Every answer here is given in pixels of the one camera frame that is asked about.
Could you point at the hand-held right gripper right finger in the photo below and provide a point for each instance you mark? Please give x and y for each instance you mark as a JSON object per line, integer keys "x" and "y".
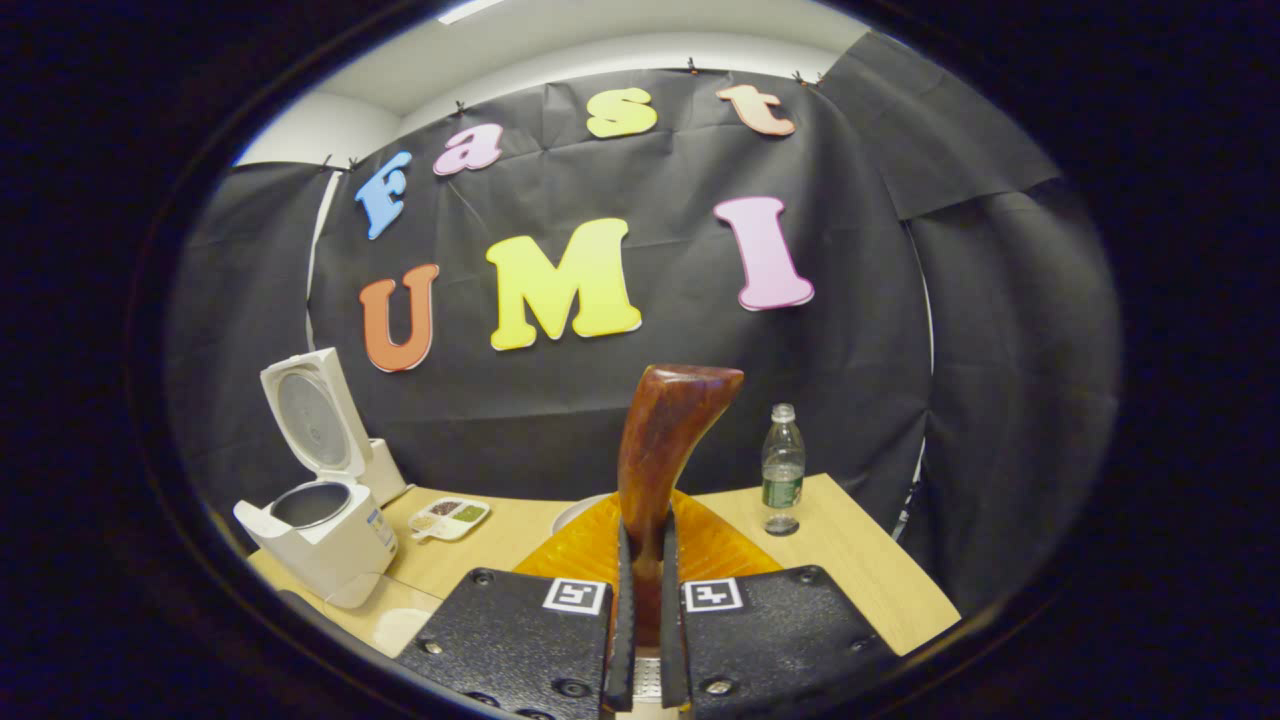
{"x": 672, "y": 620}

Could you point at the white rice cooker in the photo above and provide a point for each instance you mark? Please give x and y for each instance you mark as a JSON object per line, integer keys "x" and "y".
{"x": 340, "y": 550}

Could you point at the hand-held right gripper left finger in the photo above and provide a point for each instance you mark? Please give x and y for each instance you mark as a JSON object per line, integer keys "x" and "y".
{"x": 625, "y": 620}

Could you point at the white divided condiment dish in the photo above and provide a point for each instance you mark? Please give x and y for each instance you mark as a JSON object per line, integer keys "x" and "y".
{"x": 450, "y": 518}

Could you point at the white rice pile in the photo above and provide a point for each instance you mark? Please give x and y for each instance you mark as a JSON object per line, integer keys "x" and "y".
{"x": 400, "y": 630}

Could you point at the white round plate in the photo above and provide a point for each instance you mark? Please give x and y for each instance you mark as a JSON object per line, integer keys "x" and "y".
{"x": 568, "y": 515}

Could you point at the clear rice container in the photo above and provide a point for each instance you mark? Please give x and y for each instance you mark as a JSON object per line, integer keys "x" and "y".
{"x": 400, "y": 600}

